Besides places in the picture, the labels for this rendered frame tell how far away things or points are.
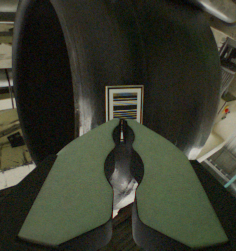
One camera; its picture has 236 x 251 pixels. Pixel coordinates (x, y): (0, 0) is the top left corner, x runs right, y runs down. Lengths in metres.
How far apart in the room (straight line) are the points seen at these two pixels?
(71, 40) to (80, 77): 0.05
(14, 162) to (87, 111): 0.69
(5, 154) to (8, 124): 0.13
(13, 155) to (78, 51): 0.73
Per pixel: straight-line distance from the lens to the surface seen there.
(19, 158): 0.91
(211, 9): 0.40
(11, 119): 0.92
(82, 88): 0.24
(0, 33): 1.07
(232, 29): 0.50
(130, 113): 0.21
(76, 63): 0.25
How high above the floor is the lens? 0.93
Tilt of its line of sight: 37 degrees up
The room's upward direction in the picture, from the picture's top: 159 degrees counter-clockwise
